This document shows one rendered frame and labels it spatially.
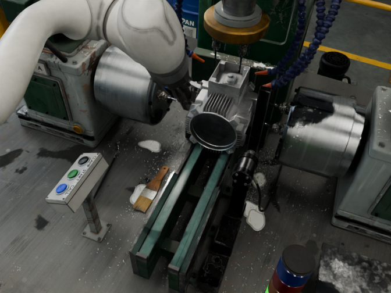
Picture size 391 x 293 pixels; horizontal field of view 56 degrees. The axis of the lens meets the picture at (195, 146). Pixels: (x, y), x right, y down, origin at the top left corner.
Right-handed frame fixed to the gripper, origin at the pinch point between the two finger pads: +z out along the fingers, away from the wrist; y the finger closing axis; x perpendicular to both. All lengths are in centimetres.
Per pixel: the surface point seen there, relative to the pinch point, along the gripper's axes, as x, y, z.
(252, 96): -14.1, -14.2, 21.3
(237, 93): -11.0, -10.4, 13.6
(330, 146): -2.1, -39.9, 11.3
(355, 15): -222, -60, 268
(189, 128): 2.0, 1.8, 20.0
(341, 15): -217, -47, 265
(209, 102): -5.7, -3.3, 13.1
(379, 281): 28, -60, 15
